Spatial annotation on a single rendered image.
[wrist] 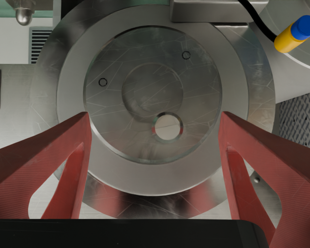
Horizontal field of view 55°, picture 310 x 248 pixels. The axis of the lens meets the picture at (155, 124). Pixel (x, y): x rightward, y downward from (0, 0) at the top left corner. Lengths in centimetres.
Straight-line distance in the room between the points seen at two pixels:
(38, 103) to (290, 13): 17
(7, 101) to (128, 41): 43
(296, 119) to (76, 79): 29
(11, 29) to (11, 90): 278
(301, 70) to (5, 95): 48
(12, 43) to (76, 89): 312
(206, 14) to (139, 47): 4
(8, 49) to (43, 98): 311
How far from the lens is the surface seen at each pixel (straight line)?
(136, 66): 16
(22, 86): 57
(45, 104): 19
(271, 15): 22
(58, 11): 21
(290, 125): 42
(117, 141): 16
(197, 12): 18
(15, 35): 331
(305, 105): 39
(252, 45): 20
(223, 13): 18
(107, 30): 19
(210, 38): 19
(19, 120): 56
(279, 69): 23
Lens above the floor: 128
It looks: 4 degrees down
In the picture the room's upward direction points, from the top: 180 degrees counter-clockwise
